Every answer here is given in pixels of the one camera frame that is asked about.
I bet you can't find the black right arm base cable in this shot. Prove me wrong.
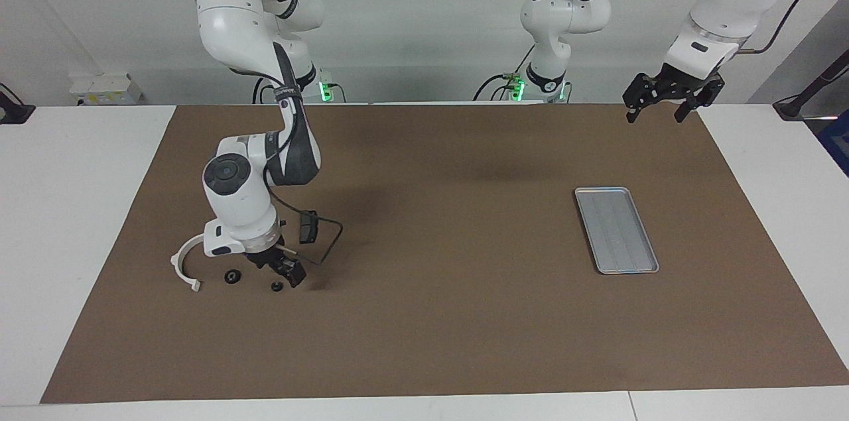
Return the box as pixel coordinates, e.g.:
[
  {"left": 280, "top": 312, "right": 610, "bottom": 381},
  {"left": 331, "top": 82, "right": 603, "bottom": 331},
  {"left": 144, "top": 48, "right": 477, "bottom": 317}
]
[{"left": 253, "top": 73, "right": 279, "bottom": 105}]

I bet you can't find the blue bin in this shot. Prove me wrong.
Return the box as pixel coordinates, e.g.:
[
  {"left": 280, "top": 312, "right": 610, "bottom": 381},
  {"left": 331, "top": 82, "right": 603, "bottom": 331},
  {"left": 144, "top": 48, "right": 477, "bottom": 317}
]
[{"left": 817, "top": 117, "right": 849, "bottom": 176}]

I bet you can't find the black left arm base cable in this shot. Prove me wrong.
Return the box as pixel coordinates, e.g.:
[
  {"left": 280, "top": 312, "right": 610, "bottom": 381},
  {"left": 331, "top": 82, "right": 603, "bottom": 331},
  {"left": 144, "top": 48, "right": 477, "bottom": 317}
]
[{"left": 473, "top": 43, "right": 537, "bottom": 102}]

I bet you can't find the dark rectangular brake pad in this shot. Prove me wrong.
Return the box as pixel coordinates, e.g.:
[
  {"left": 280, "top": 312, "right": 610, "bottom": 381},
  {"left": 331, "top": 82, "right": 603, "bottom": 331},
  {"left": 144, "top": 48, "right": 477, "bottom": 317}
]
[{"left": 298, "top": 210, "right": 320, "bottom": 245}]

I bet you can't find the white power strip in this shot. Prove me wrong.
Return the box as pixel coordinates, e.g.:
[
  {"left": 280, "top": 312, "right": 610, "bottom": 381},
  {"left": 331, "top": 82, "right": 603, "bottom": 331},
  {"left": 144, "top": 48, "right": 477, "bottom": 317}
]
[{"left": 69, "top": 73, "right": 143, "bottom": 105}]

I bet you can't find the white curved plastic bracket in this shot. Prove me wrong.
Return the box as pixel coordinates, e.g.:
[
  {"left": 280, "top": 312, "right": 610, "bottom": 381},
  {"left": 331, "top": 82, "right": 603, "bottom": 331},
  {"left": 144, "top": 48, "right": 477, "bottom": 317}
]
[{"left": 170, "top": 234, "right": 208, "bottom": 293}]

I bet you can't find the black arm base cable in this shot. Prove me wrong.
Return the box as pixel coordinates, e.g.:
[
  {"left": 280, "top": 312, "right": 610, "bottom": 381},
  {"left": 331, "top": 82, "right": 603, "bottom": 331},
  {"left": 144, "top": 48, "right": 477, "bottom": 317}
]
[
  {"left": 253, "top": 73, "right": 279, "bottom": 105},
  {"left": 473, "top": 43, "right": 537, "bottom": 102}
]

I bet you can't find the brown table mat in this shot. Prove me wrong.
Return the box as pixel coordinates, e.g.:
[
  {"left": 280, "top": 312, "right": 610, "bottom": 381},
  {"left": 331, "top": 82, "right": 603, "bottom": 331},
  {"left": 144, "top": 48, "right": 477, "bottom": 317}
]
[{"left": 40, "top": 103, "right": 849, "bottom": 404}]

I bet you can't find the black table clamp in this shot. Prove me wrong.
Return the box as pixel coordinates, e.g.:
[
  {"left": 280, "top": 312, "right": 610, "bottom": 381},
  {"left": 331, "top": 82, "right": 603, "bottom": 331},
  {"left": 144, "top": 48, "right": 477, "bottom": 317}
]
[{"left": 0, "top": 83, "right": 35, "bottom": 125}]

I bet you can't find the silver metal tray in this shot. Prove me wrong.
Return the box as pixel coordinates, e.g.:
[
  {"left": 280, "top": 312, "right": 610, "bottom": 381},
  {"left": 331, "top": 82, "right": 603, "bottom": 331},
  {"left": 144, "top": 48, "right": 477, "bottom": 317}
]
[{"left": 574, "top": 187, "right": 660, "bottom": 275}]

